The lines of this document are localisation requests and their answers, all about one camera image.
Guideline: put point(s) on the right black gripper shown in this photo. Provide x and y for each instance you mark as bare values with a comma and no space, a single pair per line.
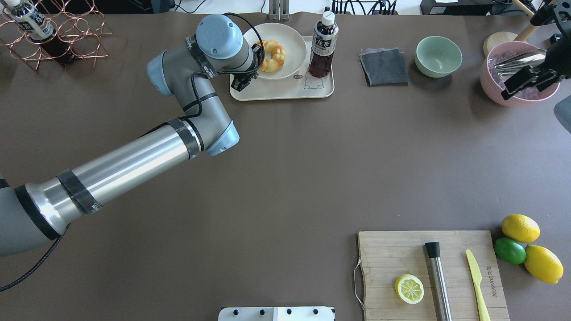
563,59

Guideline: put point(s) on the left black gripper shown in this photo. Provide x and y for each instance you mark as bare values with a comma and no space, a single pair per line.
244,80

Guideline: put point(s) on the braided donut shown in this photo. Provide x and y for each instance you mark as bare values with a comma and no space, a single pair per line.
275,55

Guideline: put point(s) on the white round plate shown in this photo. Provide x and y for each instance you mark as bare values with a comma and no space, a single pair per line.
294,46

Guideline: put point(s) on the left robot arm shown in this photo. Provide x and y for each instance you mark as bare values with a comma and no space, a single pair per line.
33,215

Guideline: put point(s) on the cream rectangular tray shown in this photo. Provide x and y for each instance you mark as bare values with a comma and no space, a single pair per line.
301,85

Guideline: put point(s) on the dark tea bottle on tray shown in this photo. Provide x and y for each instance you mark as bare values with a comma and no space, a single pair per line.
323,45

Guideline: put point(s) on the metal scoop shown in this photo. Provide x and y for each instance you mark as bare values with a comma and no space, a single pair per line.
513,65

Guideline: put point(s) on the pink bowl with ice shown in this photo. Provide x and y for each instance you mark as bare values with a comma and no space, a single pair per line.
493,84

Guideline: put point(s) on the wooden mug tree stand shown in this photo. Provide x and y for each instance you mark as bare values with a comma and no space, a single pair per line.
500,37

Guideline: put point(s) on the green bowl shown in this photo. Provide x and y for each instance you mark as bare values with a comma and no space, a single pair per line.
437,56

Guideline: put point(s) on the grey folded cloth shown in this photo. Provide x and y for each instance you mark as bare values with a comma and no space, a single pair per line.
384,66

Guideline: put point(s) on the yellow lemon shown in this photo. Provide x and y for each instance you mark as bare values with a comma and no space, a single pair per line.
543,264
520,228

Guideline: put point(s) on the green lime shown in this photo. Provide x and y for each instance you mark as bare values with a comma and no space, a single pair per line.
509,250

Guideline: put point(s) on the tea bottle in rack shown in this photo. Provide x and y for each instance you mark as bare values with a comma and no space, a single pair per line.
39,30

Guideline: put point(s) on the wooden cutting board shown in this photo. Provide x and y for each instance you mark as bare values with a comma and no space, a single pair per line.
387,255

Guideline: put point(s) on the half lemon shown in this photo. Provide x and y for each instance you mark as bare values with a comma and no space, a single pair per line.
409,288

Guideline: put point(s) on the yellow plastic knife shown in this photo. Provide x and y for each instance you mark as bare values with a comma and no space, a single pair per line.
477,279

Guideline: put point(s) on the aluminium frame post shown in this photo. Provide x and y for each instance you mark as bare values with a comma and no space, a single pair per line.
279,10

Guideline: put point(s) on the copper wire bottle rack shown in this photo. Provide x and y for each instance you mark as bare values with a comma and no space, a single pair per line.
78,23

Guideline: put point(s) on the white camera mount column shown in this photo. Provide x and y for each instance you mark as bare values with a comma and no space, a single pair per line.
281,313

